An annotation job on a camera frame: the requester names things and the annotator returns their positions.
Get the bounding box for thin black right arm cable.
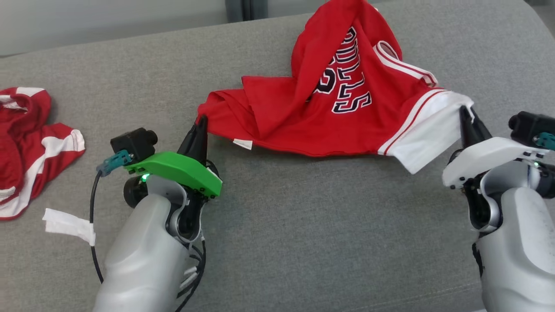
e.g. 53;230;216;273
471;242;484;279

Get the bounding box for thin black left arm cables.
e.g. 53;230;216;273
175;234;207;312

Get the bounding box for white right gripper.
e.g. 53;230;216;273
442;105;549;190

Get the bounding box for teal-plug black cable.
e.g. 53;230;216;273
534;132;555;152
88;149;133;285

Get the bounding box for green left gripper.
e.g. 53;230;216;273
123;114;223;208

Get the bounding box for white tape tag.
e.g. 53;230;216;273
42;208;97;247

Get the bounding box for grey partition post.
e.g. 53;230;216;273
225;0;268;23

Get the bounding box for left teal-plug black cable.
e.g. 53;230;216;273
88;149;133;285

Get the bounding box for red Bulls jersey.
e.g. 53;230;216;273
196;0;476;175

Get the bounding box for red white-striped shorts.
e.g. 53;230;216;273
0;87;86;222

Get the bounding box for right teal-plug black cable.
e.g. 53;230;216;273
534;132;555;152

